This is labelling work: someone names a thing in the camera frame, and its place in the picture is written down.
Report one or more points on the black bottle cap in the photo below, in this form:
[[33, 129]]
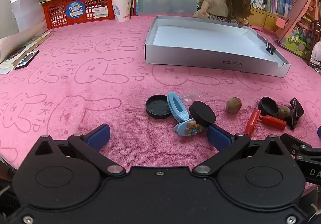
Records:
[[268, 106], [202, 113], [157, 106]]

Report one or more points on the clear plastic lid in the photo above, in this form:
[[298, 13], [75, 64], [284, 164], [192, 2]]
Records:
[[188, 98]]

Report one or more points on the smartphone with picture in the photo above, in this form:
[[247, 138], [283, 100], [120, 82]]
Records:
[[316, 54]]

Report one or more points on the red plastic peg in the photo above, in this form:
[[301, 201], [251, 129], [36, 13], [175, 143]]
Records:
[[252, 122], [273, 121]]

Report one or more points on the black binder clip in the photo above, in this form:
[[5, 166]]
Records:
[[296, 112], [270, 47]]

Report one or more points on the wooden drawer box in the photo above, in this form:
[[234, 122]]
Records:
[[260, 19]]

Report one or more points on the blue claw hair clip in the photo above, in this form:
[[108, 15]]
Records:
[[176, 107]]

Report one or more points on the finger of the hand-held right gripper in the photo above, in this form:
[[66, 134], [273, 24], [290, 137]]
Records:
[[292, 143], [319, 131]]

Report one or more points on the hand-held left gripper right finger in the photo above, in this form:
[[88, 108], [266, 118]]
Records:
[[217, 137]]

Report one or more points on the silver cardboard box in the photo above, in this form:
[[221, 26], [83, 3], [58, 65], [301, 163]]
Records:
[[200, 38]]

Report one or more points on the flat lying book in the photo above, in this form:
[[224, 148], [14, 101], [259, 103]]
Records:
[[22, 45]]

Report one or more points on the brown nut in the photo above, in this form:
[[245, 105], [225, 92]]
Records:
[[234, 105], [284, 112]]

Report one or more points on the red plastic basket with sticker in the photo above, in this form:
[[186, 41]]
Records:
[[57, 9]]

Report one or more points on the blue bear hair clip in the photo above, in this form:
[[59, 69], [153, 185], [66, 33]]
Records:
[[188, 128]]

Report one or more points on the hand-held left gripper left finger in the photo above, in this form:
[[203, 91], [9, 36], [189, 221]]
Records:
[[99, 136]]

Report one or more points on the pink rabbit print blanket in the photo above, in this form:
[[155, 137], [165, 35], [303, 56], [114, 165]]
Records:
[[75, 45]]

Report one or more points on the white paper sheet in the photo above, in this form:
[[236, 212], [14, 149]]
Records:
[[27, 15]]

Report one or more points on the white paper cup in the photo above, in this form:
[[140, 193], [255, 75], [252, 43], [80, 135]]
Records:
[[121, 7]]

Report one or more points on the pink dollhouse pop-up book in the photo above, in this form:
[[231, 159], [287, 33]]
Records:
[[298, 25]]

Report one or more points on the black remote control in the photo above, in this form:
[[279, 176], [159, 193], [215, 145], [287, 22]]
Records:
[[26, 59]]

